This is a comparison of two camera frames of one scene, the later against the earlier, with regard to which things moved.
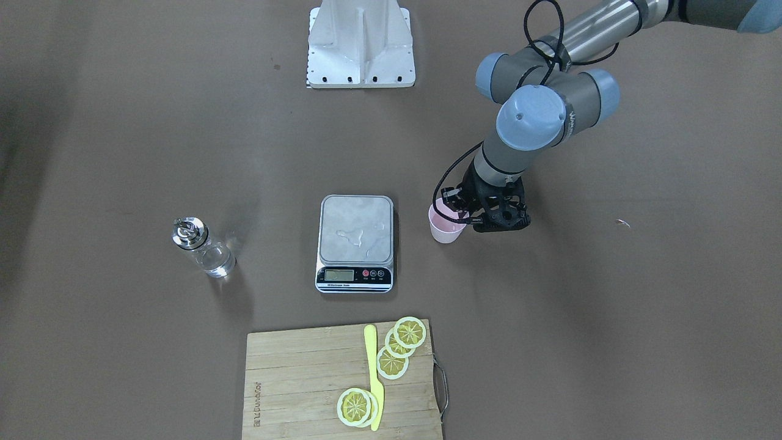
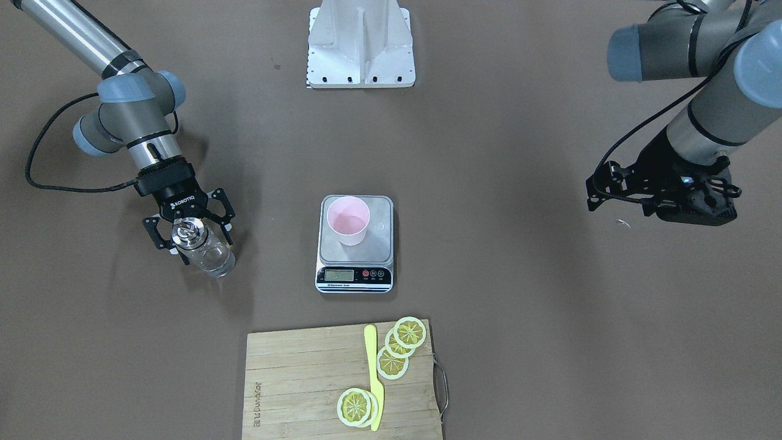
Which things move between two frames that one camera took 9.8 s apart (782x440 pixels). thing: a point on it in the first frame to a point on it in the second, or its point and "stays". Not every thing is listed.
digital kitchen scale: [356, 244] stays
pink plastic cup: [443, 230] to [348, 217]
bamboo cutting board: [294, 381] stays
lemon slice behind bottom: [373, 412] stays
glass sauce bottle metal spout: [215, 260] stays
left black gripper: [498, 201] to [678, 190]
